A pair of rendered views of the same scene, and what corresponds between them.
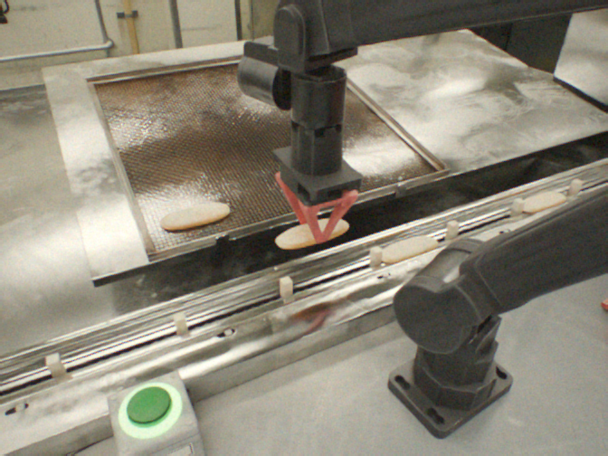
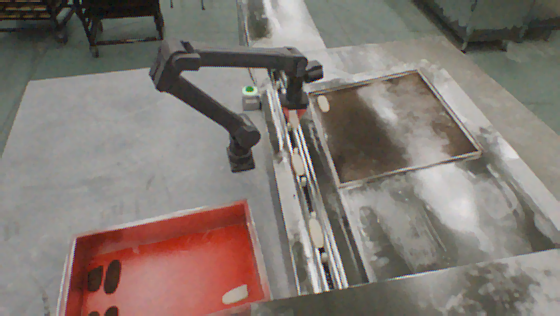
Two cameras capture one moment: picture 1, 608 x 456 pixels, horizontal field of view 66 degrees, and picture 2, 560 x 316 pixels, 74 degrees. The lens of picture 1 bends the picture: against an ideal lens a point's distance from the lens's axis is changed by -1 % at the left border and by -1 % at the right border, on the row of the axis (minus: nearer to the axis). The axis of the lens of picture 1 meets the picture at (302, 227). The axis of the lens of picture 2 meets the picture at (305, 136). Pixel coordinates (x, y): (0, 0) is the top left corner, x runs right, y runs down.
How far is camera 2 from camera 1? 1.38 m
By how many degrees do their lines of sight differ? 74
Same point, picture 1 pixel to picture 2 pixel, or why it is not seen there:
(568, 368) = (229, 191)
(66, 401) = (265, 85)
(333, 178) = (283, 99)
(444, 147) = (364, 195)
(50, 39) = not seen: outside the picture
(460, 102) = (418, 223)
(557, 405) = (220, 180)
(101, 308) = not seen: hidden behind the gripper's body
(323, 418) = not seen: hidden behind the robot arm
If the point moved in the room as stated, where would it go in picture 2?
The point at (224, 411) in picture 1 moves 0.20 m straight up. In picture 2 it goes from (256, 115) to (255, 74)
